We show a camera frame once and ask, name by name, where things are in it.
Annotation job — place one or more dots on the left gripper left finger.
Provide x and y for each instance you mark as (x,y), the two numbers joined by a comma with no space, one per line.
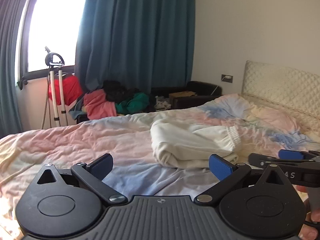
(91,176)

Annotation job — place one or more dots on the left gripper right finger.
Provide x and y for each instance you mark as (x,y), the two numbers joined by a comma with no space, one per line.
(231,177)

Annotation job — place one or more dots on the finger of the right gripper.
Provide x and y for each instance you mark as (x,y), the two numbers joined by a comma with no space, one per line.
(290,155)

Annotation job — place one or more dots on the cream zip-up jacket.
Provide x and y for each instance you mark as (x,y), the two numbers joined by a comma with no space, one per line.
(180,145)

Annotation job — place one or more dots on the black clothes pile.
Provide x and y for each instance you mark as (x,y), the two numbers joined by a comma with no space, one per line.
(117,93)

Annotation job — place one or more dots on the person's right hand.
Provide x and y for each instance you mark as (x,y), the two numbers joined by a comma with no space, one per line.
(307,232)

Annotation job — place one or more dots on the pastel tie-dye bed cover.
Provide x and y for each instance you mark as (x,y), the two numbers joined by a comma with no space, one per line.
(257,125)

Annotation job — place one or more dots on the quilted cream headboard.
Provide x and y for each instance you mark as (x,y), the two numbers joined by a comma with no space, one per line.
(288,89)

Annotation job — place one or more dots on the pink cloth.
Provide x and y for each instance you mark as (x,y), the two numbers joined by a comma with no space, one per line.
(97,107)

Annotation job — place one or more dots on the red cloth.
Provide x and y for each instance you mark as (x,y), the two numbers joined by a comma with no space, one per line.
(71,89)

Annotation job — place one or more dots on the green cloth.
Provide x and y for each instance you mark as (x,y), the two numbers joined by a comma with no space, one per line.
(137,104)

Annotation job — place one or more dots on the brown cardboard box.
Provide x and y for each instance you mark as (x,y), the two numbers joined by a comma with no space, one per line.
(182,94)

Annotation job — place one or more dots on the white garment steamer stand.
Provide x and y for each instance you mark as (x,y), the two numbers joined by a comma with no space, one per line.
(55,63)

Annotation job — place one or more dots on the teal curtain right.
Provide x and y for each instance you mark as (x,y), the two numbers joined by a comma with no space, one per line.
(142,44)

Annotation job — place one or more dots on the teal curtain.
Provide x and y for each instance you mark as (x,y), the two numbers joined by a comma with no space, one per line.
(142,44)
(11,12)

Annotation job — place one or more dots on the teal curtain left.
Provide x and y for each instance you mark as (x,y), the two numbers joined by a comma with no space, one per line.
(11,12)

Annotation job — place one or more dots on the wall power socket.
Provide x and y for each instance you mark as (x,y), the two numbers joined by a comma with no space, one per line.
(227,78)

